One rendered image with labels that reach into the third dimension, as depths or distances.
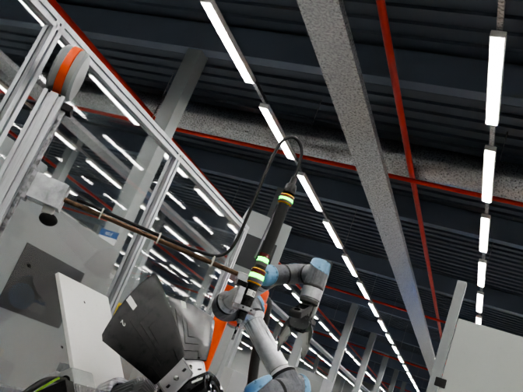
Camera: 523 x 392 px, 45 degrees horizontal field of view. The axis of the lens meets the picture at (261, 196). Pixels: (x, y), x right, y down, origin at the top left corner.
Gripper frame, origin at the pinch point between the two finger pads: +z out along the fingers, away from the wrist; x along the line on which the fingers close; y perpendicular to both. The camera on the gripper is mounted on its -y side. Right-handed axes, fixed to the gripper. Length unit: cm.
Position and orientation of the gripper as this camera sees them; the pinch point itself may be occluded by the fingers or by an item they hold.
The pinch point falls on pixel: (289, 351)
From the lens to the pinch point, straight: 225.9
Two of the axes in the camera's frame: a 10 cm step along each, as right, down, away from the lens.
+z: -3.3, 8.9, -3.1
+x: -9.0, -1.9, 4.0
